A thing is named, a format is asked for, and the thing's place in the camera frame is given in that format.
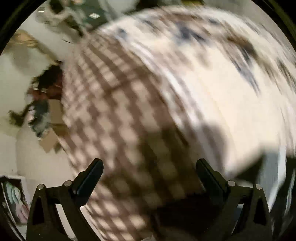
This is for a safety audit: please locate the bedside clutter with black bag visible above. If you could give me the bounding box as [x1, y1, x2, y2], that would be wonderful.
[9, 61, 67, 153]

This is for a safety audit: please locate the cream floral fleece bed blanket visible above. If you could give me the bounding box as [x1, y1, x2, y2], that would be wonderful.
[62, 6, 295, 240]

